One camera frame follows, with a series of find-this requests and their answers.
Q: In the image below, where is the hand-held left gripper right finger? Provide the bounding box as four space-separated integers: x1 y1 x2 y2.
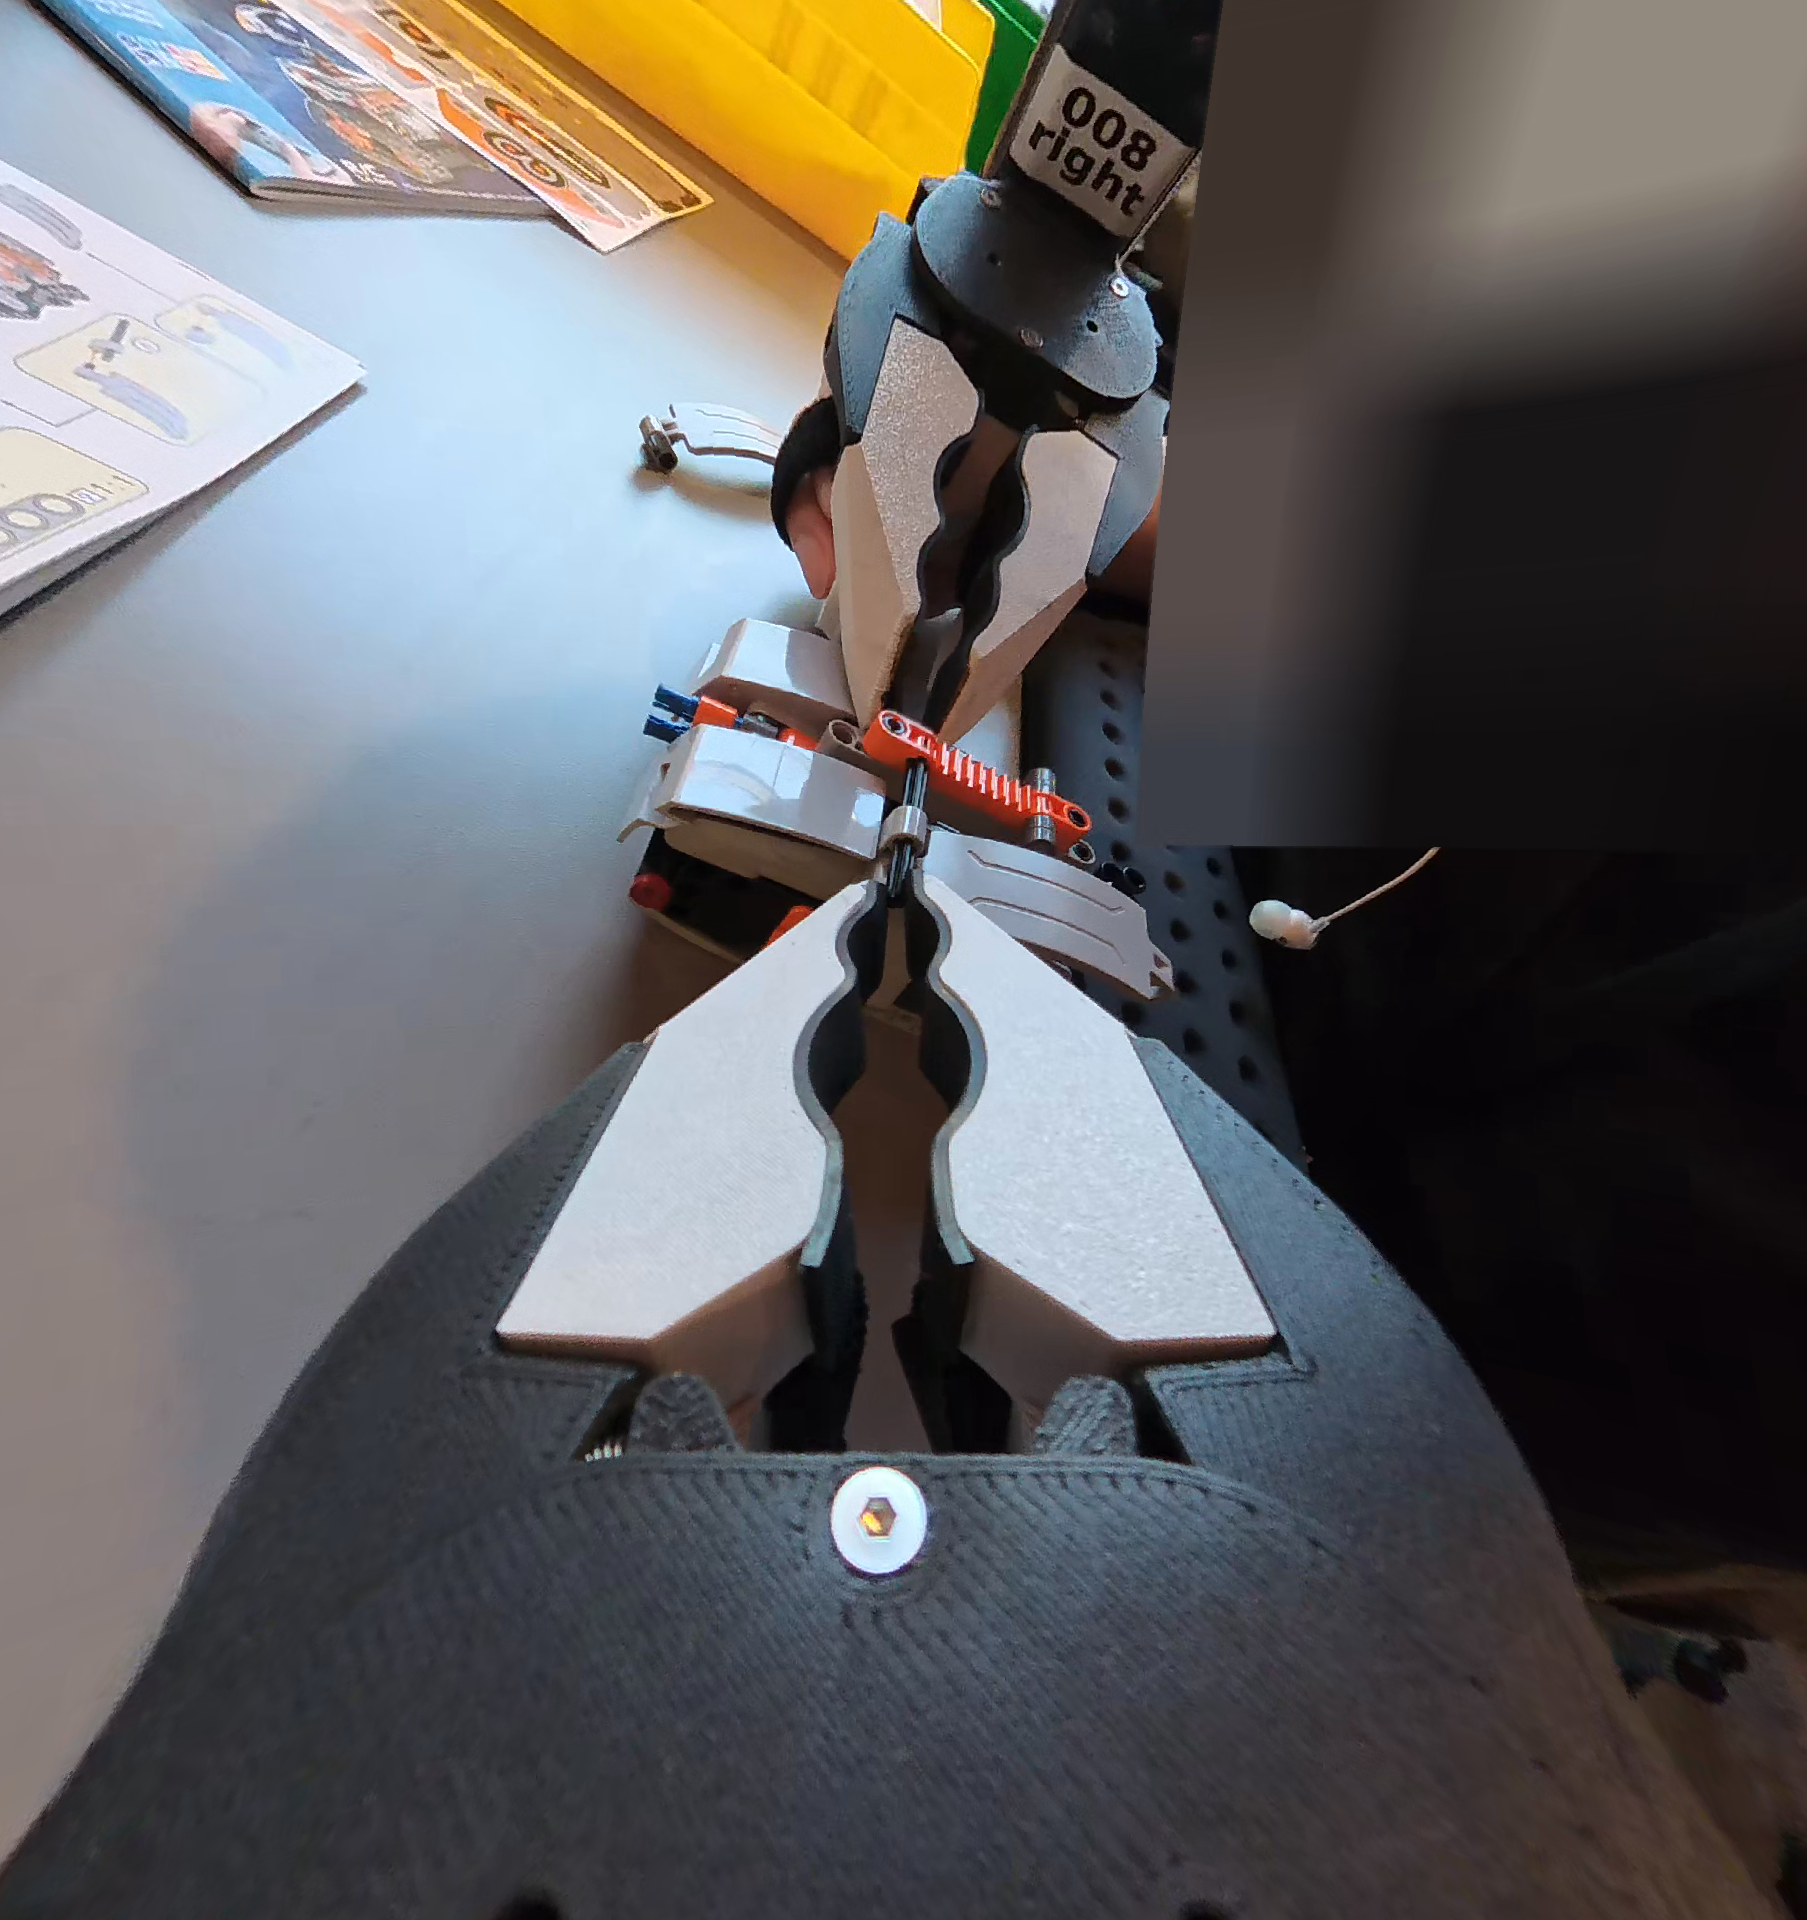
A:
891 878 1281 1453

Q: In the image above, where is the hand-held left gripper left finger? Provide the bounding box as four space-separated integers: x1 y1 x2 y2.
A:
496 883 895 1449

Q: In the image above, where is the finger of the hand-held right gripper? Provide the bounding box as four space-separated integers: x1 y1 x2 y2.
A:
816 319 987 723
918 427 1129 739

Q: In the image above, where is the grey orange building block model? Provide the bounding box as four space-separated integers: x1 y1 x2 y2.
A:
620 615 1177 999

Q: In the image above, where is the black toy axle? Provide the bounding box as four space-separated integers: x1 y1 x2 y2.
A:
863 755 939 906

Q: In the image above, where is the grey desk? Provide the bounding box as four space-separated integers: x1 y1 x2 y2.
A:
0 0 1032 1920

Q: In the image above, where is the person's right hand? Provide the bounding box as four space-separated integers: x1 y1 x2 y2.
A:
776 487 846 601

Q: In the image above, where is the loose grey toy panel piece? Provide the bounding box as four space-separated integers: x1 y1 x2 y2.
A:
636 399 789 485

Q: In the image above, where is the green box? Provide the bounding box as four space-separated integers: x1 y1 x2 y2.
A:
968 0 1054 175

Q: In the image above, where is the dark perforated panel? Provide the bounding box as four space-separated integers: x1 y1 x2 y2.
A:
1021 615 1313 1172

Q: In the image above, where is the yellow box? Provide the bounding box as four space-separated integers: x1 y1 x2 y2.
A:
498 0 995 265

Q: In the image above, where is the orange sticker sheet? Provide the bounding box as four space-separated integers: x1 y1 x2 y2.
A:
272 0 711 255

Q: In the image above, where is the blue printed booklet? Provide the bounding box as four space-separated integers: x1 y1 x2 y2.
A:
39 0 560 206

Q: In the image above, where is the open instruction booklet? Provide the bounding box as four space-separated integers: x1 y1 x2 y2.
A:
0 127 367 662

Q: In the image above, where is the patterned cloth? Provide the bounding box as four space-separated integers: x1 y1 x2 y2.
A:
1577 1574 1807 1920

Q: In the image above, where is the white earbud with cable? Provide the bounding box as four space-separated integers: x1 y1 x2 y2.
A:
1246 848 1444 954

